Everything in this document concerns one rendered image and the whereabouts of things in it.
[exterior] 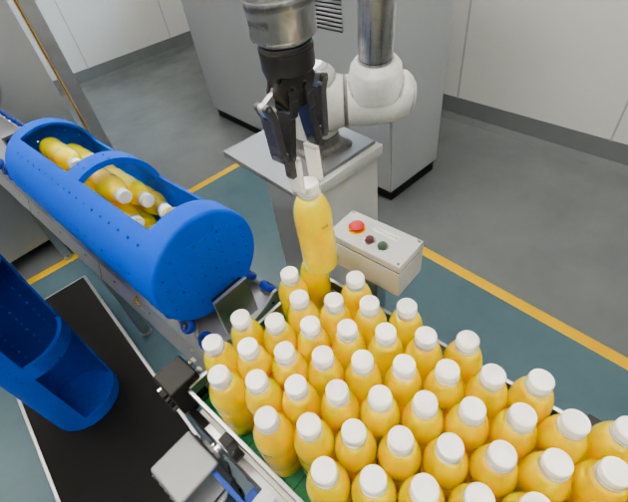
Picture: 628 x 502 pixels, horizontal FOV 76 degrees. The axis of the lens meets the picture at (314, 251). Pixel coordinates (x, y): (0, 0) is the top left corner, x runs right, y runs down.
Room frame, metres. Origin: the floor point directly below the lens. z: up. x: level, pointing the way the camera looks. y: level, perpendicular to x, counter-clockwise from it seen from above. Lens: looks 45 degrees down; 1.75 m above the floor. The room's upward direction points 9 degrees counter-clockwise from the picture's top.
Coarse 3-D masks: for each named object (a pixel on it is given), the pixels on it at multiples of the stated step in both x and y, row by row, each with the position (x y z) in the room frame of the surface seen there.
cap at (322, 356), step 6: (318, 348) 0.40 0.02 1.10; (324, 348) 0.40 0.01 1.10; (312, 354) 0.39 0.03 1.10; (318, 354) 0.39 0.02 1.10; (324, 354) 0.39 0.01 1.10; (330, 354) 0.39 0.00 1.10; (318, 360) 0.38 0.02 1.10; (324, 360) 0.38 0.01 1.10; (330, 360) 0.37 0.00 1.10; (318, 366) 0.37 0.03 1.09; (324, 366) 0.37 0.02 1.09
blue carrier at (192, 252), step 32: (32, 128) 1.26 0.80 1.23; (64, 128) 1.36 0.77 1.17; (32, 160) 1.10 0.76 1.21; (96, 160) 0.99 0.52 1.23; (128, 160) 1.02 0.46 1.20; (32, 192) 1.06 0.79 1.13; (64, 192) 0.92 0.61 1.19; (160, 192) 1.07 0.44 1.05; (64, 224) 0.91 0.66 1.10; (96, 224) 0.78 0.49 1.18; (128, 224) 0.72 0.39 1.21; (160, 224) 0.68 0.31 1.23; (192, 224) 0.67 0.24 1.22; (224, 224) 0.72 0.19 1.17; (128, 256) 0.66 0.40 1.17; (160, 256) 0.61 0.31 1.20; (192, 256) 0.65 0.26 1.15; (224, 256) 0.70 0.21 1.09; (160, 288) 0.59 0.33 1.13; (192, 288) 0.63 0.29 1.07; (224, 288) 0.68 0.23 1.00
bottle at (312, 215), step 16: (320, 192) 0.58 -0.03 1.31; (304, 208) 0.55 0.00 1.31; (320, 208) 0.55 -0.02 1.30; (304, 224) 0.55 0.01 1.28; (320, 224) 0.54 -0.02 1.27; (304, 240) 0.55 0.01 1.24; (320, 240) 0.54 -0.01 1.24; (304, 256) 0.56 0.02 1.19; (320, 256) 0.54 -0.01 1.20; (336, 256) 0.56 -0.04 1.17; (320, 272) 0.54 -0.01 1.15
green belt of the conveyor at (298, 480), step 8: (208, 400) 0.44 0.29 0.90; (248, 440) 0.34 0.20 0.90; (256, 448) 0.32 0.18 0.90; (296, 472) 0.26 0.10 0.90; (288, 480) 0.25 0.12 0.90; (296, 480) 0.25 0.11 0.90; (304, 480) 0.25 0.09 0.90; (296, 488) 0.24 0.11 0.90; (304, 488) 0.23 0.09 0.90; (304, 496) 0.22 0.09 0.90
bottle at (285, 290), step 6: (282, 282) 0.59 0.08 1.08; (300, 282) 0.59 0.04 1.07; (282, 288) 0.59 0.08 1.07; (288, 288) 0.58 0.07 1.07; (294, 288) 0.58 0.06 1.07; (300, 288) 0.58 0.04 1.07; (306, 288) 0.59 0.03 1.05; (282, 294) 0.58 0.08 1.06; (288, 294) 0.57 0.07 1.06; (282, 300) 0.58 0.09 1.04; (288, 300) 0.57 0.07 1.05; (282, 306) 0.58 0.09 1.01; (288, 306) 0.57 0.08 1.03
